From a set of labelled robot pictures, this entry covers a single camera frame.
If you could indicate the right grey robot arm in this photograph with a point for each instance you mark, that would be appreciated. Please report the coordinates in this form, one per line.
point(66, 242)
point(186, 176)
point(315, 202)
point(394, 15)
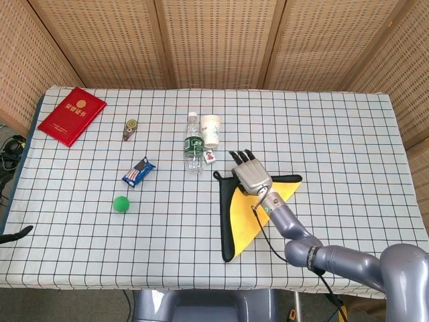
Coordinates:
point(295, 228)

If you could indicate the white checkered tablecloth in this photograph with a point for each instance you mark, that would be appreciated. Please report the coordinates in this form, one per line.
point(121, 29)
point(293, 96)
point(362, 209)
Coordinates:
point(335, 151)

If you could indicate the white mahjong tile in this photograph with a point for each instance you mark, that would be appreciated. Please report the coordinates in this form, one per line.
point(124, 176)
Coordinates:
point(210, 157)

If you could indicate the olive correction tape dispenser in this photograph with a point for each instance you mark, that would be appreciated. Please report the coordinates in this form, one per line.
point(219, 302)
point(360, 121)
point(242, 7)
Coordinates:
point(129, 129)

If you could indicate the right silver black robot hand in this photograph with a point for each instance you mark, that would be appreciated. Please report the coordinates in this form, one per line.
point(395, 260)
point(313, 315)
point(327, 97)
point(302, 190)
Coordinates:
point(251, 174)

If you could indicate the red certificate book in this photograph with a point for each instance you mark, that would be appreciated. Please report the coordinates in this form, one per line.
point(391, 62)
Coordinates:
point(70, 117)

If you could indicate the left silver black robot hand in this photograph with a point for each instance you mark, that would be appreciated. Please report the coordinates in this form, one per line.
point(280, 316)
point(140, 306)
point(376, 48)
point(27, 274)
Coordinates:
point(16, 234)

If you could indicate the grey robot torso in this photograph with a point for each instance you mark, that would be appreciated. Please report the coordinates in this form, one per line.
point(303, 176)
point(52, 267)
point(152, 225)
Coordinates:
point(204, 307)

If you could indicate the white paper cup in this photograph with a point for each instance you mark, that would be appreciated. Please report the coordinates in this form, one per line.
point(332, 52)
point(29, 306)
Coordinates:
point(211, 131)

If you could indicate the yellow black triangular cloth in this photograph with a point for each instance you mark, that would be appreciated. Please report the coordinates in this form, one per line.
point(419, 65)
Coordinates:
point(244, 218)

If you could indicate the blue cookie packet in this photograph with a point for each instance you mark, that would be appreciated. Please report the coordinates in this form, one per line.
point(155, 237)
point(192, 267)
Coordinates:
point(138, 172)

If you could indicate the clear plastic water bottle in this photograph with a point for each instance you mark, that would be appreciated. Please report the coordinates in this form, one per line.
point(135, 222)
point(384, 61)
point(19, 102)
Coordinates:
point(194, 147)

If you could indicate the woven bamboo folding screen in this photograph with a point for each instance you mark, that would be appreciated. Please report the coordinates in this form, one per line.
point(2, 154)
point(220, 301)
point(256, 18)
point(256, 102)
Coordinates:
point(218, 40)

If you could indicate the green ball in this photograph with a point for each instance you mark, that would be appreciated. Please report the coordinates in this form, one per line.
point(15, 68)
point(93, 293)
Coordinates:
point(121, 204)

